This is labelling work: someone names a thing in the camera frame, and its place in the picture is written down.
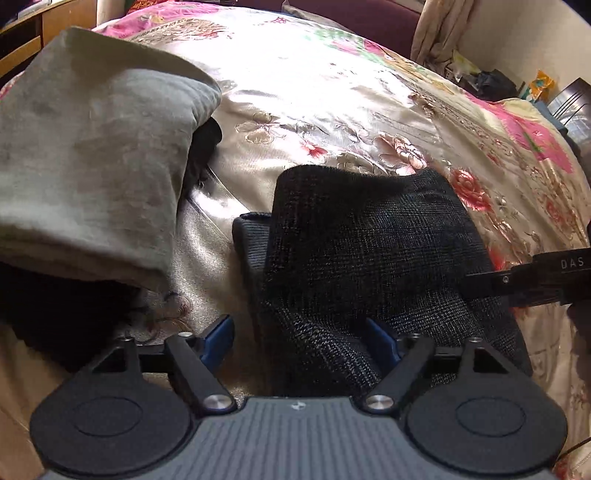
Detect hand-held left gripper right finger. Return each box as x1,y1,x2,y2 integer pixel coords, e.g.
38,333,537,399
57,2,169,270
362,318,511,415

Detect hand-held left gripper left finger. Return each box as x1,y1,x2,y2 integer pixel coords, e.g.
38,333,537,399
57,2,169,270
85,315,237,415

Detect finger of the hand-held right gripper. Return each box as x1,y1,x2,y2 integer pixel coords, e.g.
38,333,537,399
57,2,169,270
461,269,514,300

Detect black knit pants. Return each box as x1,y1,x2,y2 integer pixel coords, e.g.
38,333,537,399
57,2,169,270
232,165,534,402

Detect dark wooden chair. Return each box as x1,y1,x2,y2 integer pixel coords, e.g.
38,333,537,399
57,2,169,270
547,78,591,153

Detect yellow snack packet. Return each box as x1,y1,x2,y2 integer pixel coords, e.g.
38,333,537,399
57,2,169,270
526,70,556,104

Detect grey-beige folded garment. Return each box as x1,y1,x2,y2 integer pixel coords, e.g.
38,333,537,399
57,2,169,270
0,27,223,292

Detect floral satin bedspread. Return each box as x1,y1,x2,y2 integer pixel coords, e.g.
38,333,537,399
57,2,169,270
0,0,591,480

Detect beige curtain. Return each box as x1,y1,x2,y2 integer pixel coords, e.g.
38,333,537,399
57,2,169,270
410,0,476,72

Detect wooden bedside cabinet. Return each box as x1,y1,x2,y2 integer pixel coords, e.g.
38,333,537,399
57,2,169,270
0,0,99,81

